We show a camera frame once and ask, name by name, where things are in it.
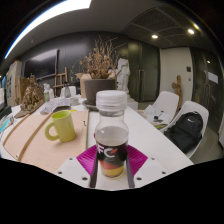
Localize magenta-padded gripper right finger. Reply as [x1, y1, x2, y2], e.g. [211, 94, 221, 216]
[125, 144, 168, 189]

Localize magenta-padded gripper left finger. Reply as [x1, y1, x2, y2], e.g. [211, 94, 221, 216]
[54, 144, 100, 190]

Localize clear drink bottle white cap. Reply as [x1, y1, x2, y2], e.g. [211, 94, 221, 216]
[94, 89, 130, 179]

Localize tan wood-grain sheet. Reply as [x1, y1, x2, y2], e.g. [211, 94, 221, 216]
[2, 113, 46, 158]
[18, 109, 90, 174]

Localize yellow-green mug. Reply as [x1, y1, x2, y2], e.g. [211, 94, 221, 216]
[44, 109, 77, 144]

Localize papers on chair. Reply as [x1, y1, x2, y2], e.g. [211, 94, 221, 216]
[143, 104, 171, 129]

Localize black backpack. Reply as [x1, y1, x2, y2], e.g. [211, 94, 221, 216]
[163, 110, 204, 154]

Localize white tape roll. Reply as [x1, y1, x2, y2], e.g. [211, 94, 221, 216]
[69, 96, 80, 107]

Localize white chair behind table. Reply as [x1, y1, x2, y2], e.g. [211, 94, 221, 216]
[60, 85, 77, 98]

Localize dark grey bottle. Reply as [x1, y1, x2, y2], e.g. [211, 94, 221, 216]
[63, 83, 72, 98]

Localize dried plant in grey pot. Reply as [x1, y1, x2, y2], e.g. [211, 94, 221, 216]
[79, 36, 123, 111]

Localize cardboard box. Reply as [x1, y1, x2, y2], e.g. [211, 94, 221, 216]
[74, 71, 93, 99]

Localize clear green spray bottle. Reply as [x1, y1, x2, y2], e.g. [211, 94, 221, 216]
[43, 83, 51, 103]

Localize wooden figure sculpture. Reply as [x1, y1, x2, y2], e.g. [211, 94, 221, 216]
[171, 74, 184, 111]

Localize white chair holding backpack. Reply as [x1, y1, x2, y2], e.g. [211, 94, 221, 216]
[163, 100, 210, 159]

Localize wooden easel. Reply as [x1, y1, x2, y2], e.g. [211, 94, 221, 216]
[53, 66, 69, 98]

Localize white standing statue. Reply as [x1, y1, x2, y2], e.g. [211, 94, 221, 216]
[116, 58, 139, 111]

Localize colourful booklet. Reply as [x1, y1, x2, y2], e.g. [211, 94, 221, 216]
[0, 116, 13, 133]

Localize long ceiling light strip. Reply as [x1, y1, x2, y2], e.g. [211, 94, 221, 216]
[3, 0, 93, 60]

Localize black wall screen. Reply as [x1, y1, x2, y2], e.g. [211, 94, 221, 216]
[23, 49, 59, 80]

